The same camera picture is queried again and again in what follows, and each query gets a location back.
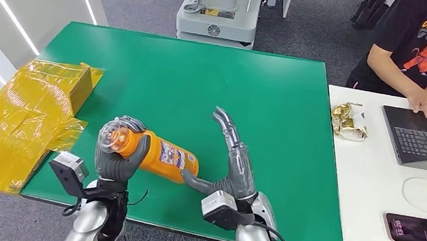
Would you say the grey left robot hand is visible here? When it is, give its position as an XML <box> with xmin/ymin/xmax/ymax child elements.
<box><xmin>92</xmin><ymin>113</ymin><xmax>154</xmax><ymax>187</ymax></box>

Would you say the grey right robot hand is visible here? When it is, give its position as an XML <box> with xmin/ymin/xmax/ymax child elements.
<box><xmin>179</xmin><ymin>102</ymin><xmax>267</xmax><ymax>203</ymax></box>

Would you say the orange juice bottle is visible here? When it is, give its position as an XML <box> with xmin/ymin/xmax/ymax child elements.
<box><xmin>93</xmin><ymin>116</ymin><xmax>205</xmax><ymax>187</ymax></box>

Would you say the green table mat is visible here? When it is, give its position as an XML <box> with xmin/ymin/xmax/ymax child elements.
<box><xmin>16</xmin><ymin>17</ymin><xmax>370</xmax><ymax>241</ymax></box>

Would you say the yellow plastic-wrapped cardboard box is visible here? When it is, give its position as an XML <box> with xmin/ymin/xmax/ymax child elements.
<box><xmin>0</xmin><ymin>53</ymin><xmax>106</xmax><ymax>203</ymax></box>

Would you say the gold snack wrapper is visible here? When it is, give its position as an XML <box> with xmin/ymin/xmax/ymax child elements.
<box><xmin>327</xmin><ymin>100</ymin><xmax>372</xmax><ymax>143</ymax></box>

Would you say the white desk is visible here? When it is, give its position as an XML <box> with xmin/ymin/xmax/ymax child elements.
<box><xmin>310</xmin><ymin>84</ymin><xmax>427</xmax><ymax>241</ymax></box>

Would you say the black smartphone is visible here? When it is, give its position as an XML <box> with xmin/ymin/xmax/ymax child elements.
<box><xmin>382</xmin><ymin>212</ymin><xmax>427</xmax><ymax>241</ymax></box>

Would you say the grey laptop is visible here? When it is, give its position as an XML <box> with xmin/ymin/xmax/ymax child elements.
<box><xmin>374</xmin><ymin>104</ymin><xmax>427</xmax><ymax>173</ymax></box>

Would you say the person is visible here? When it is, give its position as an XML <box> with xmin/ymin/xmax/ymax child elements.
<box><xmin>341</xmin><ymin>0</ymin><xmax>427</xmax><ymax>122</ymax></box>

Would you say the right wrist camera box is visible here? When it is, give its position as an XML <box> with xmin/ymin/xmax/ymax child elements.
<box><xmin>198</xmin><ymin>188</ymin><xmax>258</xmax><ymax>234</ymax></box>

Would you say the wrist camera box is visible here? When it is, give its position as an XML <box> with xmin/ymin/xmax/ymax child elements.
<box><xmin>198</xmin><ymin>188</ymin><xmax>258</xmax><ymax>234</ymax></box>
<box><xmin>45</xmin><ymin>150</ymin><xmax>103</xmax><ymax>201</ymax></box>

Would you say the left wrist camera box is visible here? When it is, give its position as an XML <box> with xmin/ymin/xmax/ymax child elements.
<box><xmin>45</xmin><ymin>150</ymin><xmax>103</xmax><ymax>201</ymax></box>

